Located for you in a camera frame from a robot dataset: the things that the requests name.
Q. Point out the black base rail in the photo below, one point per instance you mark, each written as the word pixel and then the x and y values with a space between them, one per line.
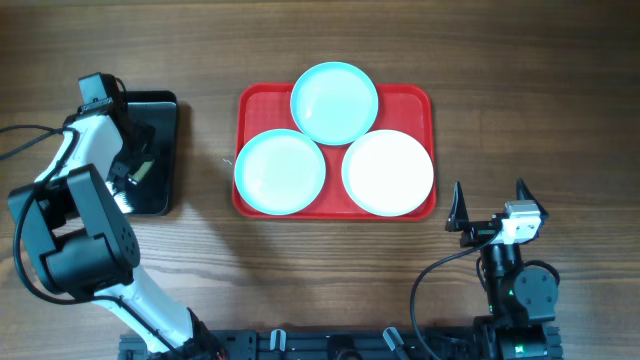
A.
pixel 390 344

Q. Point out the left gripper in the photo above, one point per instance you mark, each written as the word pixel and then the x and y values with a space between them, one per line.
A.
pixel 143 149

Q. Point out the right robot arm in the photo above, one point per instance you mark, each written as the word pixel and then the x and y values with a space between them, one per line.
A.
pixel 521 294

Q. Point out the red plastic tray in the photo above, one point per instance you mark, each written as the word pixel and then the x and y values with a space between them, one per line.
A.
pixel 402 107

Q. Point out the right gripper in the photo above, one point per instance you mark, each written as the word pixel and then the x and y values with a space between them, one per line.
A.
pixel 477 233

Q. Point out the yellow green sponge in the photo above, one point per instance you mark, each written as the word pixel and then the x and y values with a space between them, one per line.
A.
pixel 139 175

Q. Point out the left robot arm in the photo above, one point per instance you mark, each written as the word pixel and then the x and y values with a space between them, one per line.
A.
pixel 73 245

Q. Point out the teal plate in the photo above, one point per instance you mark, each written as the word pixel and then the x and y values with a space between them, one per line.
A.
pixel 280 172
pixel 334 103

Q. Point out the black water tray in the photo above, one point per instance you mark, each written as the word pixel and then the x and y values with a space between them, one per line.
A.
pixel 152 197

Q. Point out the teal plate top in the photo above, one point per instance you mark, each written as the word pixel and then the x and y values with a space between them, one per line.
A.
pixel 334 103

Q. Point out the white plate right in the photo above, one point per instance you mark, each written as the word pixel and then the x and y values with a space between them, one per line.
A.
pixel 387 173

